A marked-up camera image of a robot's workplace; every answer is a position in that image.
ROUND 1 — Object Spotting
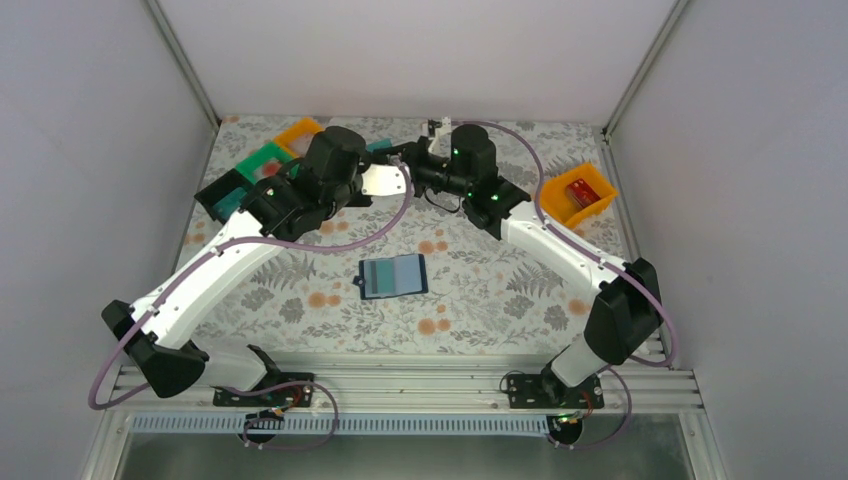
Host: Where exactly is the teal card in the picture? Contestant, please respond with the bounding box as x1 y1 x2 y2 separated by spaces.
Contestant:
215 187 247 218
366 138 393 154

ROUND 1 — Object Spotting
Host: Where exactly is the blue leather card holder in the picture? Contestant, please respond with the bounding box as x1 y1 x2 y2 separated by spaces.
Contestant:
352 254 429 301

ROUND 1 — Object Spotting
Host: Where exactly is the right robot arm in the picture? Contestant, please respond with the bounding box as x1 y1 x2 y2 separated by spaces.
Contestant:
375 123 664 387

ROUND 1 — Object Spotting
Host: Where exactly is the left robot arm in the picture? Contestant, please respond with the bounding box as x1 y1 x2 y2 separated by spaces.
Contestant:
101 126 370 398

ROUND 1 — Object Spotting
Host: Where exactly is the red card in right bin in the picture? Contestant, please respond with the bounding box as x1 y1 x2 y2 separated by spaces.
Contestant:
565 178 601 209

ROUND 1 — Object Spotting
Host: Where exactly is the red circle card in green bin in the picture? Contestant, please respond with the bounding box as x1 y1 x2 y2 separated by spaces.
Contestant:
260 161 283 178

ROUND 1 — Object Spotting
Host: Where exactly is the teal card in black bin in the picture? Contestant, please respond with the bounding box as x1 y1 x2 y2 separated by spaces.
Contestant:
215 187 247 218

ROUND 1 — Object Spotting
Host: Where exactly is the orange plastic bin left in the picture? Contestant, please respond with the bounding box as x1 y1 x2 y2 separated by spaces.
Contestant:
273 117 324 158

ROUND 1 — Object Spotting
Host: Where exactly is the orange plastic bin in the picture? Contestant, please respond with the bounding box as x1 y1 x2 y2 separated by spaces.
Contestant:
537 163 619 229
273 117 324 158

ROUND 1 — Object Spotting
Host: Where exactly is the orange plastic bin right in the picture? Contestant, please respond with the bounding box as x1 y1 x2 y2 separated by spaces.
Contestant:
537 163 619 229

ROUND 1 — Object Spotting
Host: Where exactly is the green plastic bin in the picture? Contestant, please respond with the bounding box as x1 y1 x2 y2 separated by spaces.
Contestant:
235 142 296 184

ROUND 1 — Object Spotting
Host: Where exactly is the black plastic bin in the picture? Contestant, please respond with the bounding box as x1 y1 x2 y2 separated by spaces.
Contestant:
194 169 254 224

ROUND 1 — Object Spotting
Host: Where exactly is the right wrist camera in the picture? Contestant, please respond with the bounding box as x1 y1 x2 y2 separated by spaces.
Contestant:
422 116 453 153

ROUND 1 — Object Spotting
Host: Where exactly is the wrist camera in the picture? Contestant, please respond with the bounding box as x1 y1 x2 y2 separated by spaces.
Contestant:
361 164 409 197
422 116 453 153

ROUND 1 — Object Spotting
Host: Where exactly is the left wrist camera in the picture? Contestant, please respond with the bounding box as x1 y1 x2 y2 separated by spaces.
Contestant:
361 164 409 197

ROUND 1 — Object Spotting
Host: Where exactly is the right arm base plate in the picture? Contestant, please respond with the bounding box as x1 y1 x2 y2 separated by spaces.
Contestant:
499 370 605 410

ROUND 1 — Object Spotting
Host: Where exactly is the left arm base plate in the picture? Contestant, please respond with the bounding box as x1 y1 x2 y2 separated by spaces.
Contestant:
212 372 315 409

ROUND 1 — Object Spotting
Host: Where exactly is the aluminium rail frame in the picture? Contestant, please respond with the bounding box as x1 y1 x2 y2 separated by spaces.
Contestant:
109 354 705 415

